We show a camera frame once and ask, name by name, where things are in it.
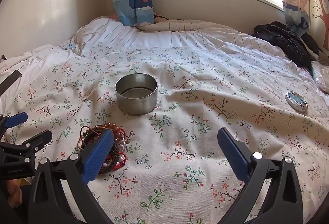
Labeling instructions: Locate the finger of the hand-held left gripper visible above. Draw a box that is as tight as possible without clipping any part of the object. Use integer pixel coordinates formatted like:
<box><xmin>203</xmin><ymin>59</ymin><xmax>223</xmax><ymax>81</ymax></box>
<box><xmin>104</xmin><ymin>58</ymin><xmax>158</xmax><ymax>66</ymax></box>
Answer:
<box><xmin>0</xmin><ymin>112</ymin><xmax>29</xmax><ymax>138</ymax></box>
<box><xmin>0</xmin><ymin>130</ymin><xmax>53</xmax><ymax>155</ymax></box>

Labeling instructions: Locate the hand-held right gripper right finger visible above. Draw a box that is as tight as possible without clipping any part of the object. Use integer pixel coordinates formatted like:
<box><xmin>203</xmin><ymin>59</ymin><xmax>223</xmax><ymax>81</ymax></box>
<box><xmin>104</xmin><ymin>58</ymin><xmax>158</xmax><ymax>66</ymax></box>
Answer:
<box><xmin>217</xmin><ymin>127</ymin><xmax>304</xmax><ymax>224</ymax></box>

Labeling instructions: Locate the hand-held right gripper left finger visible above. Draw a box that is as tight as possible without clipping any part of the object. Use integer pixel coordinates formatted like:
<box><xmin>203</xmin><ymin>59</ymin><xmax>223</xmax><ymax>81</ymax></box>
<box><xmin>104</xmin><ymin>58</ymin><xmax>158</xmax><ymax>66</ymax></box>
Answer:
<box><xmin>28</xmin><ymin>129</ymin><xmax>115</xmax><ymax>224</ymax></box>

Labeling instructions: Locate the pile of bracelets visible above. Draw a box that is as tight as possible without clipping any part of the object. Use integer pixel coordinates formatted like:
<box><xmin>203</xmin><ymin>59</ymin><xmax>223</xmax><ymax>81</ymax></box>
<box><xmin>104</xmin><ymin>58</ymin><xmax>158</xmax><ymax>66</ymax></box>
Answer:
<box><xmin>77</xmin><ymin>123</ymin><xmax>129</xmax><ymax>175</ymax></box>

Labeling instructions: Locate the round metal tin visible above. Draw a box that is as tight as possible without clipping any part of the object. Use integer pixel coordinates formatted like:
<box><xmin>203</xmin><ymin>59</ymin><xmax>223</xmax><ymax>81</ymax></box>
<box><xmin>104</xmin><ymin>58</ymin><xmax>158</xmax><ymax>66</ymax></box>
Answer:
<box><xmin>115</xmin><ymin>73</ymin><xmax>158</xmax><ymax>116</ymax></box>

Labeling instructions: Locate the person's left hand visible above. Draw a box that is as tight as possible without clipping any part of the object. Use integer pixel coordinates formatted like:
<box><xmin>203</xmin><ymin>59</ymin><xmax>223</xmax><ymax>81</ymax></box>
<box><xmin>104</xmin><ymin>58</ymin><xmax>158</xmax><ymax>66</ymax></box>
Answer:
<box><xmin>6</xmin><ymin>179</ymin><xmax>24</xmax><ymax>208</ymax></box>

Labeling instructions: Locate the floral duvet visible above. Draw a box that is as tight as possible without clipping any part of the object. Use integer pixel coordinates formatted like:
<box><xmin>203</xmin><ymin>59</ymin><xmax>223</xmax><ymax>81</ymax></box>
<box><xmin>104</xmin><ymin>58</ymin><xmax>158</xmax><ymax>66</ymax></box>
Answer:
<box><xmin>0</xmin><ymin>46</ymin><xmax>329</xmax><ymax>224</ymax></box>

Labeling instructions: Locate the round printed tin lid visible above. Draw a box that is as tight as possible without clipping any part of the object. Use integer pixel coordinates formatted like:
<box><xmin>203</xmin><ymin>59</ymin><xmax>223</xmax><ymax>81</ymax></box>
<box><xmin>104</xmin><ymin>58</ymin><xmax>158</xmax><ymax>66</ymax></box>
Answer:
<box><xmin>285</xmin><ymin>91</ymin><xmax>309</xmax><ymax>113</ymax></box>

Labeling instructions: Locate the clear plastic bag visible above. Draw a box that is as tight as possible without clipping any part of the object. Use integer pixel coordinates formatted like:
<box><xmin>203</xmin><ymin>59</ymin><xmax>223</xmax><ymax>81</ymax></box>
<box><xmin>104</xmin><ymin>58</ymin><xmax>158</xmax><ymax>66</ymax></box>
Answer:
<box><xmin>310</xmin><ymin>61</ymin><xmax>329</xmax><ymax>94</ymax></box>

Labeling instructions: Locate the black puffer jacket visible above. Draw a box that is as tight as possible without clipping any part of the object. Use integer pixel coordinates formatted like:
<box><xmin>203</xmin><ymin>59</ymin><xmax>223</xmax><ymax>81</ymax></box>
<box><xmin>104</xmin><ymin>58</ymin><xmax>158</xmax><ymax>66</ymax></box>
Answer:
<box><xmin>253</xmin><ymin>21</ymin><xmax>320</xmax><ymax>70</ymax></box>

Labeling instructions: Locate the striped pillow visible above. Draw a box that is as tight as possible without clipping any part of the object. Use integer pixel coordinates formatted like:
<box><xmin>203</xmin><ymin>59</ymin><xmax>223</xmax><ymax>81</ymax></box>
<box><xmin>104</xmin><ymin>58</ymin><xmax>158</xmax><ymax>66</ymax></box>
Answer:
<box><xmin>136</xmin><ymin>19</ymin><xmax>233</xmax><ymax>32</ymax></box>

